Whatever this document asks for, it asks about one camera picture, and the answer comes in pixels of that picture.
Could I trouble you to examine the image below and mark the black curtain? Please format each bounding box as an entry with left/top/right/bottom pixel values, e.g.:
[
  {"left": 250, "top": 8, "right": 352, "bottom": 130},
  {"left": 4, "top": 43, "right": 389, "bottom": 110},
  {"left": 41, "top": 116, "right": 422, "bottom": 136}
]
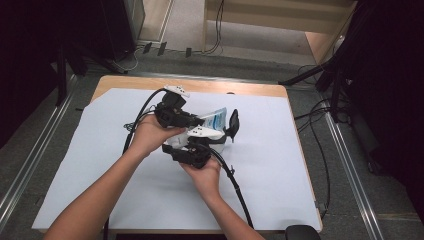
[
  {"left": 336, "top": 0, "right": 424, "bottom": 223},
  {"left": 0, "top": 0, "right": 104, "bottom": 149}
]

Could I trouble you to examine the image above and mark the blue and white pouch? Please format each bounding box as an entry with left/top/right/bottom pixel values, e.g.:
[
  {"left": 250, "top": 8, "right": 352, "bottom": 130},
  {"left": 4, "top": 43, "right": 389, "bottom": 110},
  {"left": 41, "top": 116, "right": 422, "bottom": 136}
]
[{"left": 163, "top": 107, "right": 228, "bottom": 149}]

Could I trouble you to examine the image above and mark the metal floor rail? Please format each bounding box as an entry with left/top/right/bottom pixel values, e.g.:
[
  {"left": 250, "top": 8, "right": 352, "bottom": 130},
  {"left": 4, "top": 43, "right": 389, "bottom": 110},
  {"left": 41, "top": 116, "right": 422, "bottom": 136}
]
[
  {"left": 320, "top": 109, "right": 386, "bottom": 240},
  {"left": 0, "top": 73, "right": 79, "bottom": 233}
]

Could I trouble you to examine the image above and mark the person's right hand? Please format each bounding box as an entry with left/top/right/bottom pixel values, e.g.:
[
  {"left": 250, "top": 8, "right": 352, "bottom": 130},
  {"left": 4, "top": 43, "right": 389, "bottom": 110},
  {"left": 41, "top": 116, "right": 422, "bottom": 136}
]
[{"left": 181, "top": 158, "right": 223, "bottom": 201}]

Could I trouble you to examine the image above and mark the hand-held gripper cable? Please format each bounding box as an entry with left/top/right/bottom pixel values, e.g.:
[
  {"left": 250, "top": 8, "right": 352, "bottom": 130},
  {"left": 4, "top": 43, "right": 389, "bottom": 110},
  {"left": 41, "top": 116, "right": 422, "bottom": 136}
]
[
  {"left": 102, "top": 87, "right": 168, "bottom": 240},
  {"left": 206, "top": 146, "right": 255, "bottom": 230}
]

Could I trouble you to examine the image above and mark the person's left hand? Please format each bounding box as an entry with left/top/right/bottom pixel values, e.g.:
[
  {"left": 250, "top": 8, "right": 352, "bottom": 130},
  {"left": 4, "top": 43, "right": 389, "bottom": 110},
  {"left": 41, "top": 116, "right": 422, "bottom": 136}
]
[{"left": 128, "top": 113, "right": 186, "bottom": 159}]

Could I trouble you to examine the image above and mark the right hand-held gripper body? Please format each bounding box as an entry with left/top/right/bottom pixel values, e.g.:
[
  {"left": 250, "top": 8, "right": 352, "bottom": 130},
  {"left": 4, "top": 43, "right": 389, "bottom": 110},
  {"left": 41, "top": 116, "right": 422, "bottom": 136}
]
[{"left": 176, "top": 126, "right": 225, "bottom": 169}]

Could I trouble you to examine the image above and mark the light wooden furniture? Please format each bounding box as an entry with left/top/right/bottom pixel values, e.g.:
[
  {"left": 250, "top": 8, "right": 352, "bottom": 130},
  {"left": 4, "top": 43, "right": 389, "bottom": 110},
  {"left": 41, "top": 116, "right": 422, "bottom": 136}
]
[{"left": 202, "top": 0, "right": 358, "bottom": 65}]

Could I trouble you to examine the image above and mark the right hand-held gripper cable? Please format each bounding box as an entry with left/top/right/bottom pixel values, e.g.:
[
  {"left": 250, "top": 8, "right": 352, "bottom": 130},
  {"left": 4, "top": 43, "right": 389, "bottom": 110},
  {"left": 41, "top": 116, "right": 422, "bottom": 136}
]
[{"left": 206, "top": 146, "right": 255, "bottom": 230}]

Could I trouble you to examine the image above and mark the hanging black cable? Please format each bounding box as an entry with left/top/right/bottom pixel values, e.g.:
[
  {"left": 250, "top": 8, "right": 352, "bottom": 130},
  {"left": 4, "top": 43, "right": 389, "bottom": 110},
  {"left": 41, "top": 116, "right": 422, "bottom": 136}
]
[{"left": 201, "top": 0, "right": 225, "bottom": 55}]

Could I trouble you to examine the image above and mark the black metal stand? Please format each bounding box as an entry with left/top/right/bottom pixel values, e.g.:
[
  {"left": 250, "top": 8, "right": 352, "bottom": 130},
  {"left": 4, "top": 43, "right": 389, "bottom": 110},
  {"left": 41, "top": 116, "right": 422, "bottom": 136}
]
[
  {"left": 278, "top": 49, "right": 354, "bottom": 124},
  {"left": 53, "top": 39, "right": 129, "bottom": 108}
]

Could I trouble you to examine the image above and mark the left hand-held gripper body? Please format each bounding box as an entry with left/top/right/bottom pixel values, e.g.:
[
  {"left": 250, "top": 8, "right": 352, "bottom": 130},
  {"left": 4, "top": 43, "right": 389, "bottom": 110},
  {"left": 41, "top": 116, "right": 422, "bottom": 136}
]
[{"left": 155, "top": 85, "right": 198, "bottom": 128}]

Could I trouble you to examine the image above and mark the dark cabinet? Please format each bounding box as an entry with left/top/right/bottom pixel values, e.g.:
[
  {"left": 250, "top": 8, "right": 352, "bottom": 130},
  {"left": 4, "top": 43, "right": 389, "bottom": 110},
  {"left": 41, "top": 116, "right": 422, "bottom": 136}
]
[{"left": 99, "top": 0, "right": 147, "bottom": 63}]

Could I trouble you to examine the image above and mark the black floor cable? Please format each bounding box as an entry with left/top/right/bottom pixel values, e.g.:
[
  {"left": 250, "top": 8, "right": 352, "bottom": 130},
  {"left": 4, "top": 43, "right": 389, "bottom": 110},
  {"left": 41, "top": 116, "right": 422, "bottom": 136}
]
[
  {"left": 308, "top": 116, "right": 332, "bottom": 219},
  {"left": 293, "top": 98, "right": 334, "bottom": 134}
]

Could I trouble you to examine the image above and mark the white floor cable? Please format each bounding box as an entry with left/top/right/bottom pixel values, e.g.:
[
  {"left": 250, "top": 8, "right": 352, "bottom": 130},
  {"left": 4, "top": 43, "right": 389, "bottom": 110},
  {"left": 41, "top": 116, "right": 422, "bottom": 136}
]
[{"left": 111, "top": 45, "right": 140, "bottom": 73}]

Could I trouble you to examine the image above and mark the clear container with black lid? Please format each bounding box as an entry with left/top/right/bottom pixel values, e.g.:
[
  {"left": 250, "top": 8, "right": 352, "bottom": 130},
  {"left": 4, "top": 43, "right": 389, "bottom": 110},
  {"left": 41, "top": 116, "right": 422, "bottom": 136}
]
[{"left": 213, "top": 108, "right": 240, "bottom": 154}]

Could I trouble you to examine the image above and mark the left hand-held gripper cable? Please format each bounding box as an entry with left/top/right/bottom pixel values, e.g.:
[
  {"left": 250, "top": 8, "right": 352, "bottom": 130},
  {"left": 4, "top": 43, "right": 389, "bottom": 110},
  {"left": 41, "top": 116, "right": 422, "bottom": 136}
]
[{"left": 102, "top": 87, "right": 168, "bottom": 240}]

